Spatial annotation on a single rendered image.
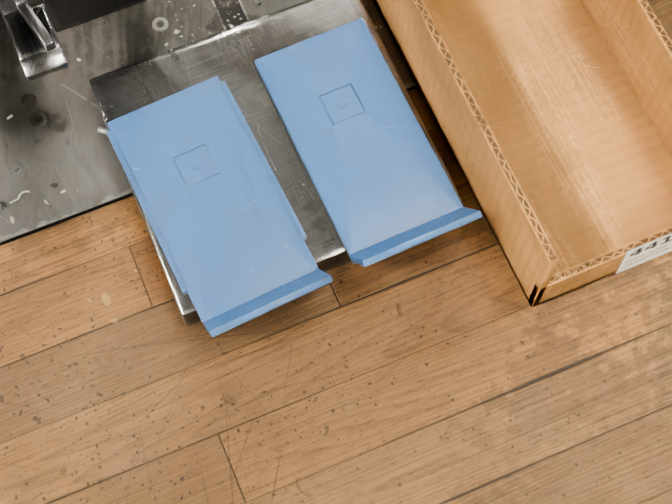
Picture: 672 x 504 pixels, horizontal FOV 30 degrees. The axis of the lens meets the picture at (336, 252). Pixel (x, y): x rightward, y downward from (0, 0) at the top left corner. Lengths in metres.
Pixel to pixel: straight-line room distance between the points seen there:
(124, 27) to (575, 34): 0.28
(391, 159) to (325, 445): 0.17
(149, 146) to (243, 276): 0.10
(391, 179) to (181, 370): 0.16
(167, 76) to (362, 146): 0.12
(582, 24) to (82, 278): 0.34
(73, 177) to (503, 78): 0.26
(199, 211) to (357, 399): 0.14
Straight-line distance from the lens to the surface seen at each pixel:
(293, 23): 0.76
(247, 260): 0.69
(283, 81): 0.74
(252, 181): 0.71
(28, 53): 0.70
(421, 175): 0.71
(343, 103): 0.73
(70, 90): 0.78
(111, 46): 0.79
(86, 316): 0.72
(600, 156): 0.75
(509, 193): 0.67
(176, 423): 0.69
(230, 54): 0.76
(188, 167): 0.72
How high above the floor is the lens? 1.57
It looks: 68 degrees down
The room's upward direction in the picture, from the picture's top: straight up
